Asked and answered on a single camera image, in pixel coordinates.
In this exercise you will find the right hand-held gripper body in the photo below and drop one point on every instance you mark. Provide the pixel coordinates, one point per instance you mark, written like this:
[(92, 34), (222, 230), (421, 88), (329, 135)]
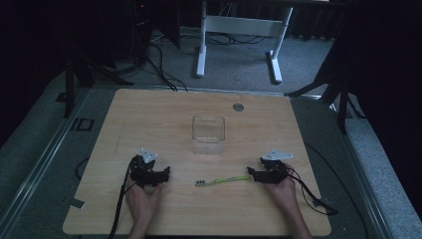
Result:
[(273, 172)]

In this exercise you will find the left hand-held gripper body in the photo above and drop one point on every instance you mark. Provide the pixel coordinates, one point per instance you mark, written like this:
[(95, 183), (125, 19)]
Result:
[(142, 174)]

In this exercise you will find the green toothbrush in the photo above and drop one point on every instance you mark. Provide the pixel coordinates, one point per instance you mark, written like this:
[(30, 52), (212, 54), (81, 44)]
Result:
[(222, 181)]

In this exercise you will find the clear plastic container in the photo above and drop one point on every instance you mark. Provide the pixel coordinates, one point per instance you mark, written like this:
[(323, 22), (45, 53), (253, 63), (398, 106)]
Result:
[(208, 134)]

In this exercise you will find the person's right hand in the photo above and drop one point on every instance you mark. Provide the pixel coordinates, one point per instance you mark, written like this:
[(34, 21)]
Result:
[(283, 195)]

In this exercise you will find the person's left hand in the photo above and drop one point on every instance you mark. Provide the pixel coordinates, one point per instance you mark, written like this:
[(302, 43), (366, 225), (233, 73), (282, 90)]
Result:
[(142, 202)]

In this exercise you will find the grey round table grommet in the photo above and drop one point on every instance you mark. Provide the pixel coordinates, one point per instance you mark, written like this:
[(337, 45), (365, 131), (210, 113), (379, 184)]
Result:
[(238, 107)]

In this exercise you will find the black metal stand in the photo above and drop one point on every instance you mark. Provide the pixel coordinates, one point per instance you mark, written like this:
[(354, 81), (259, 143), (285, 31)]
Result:
[(69, 89), (342, 106)]

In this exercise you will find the metal floor rail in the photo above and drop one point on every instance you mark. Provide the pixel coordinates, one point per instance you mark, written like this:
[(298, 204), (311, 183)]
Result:
[(361, 179), (36, 172)]

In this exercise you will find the white desk frame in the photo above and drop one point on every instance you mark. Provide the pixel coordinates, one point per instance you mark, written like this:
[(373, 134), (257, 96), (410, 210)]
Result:
[(244, 26)]

